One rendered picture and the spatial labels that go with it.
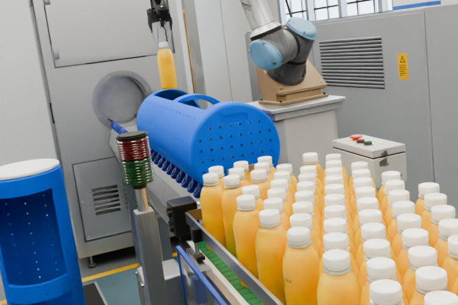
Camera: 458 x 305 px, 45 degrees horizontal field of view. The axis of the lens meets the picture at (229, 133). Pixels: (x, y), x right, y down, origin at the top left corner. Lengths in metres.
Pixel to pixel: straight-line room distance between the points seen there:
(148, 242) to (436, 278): 0.60
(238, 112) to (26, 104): 5.18
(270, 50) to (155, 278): 0.97
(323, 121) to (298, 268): 1.21
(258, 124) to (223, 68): 5.58
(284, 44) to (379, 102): 1.56
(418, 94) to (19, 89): 4.68
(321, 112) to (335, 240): 1.23
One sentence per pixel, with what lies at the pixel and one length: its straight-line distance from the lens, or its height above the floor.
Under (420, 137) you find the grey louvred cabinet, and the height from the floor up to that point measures 0.76.
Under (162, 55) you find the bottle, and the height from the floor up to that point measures 1.38.
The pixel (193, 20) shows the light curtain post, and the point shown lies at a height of 1.53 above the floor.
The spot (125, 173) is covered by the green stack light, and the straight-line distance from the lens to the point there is 1.11.
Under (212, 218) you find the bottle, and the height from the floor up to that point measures 0.99.
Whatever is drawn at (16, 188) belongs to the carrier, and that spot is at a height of 0.99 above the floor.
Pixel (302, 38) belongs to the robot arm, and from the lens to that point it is 1.99.
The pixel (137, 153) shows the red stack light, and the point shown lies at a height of 1.22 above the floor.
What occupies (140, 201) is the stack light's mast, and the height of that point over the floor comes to 1.12.
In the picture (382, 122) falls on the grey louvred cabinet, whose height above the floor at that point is 0.81.
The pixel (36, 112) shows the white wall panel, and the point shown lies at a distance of 6.67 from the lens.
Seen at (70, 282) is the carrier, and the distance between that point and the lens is 2.25.
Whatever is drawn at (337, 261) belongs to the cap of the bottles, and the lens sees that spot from 0.83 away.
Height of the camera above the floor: 1.43
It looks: 10 degrees down
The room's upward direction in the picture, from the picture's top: 7 degrees counter-clockwise
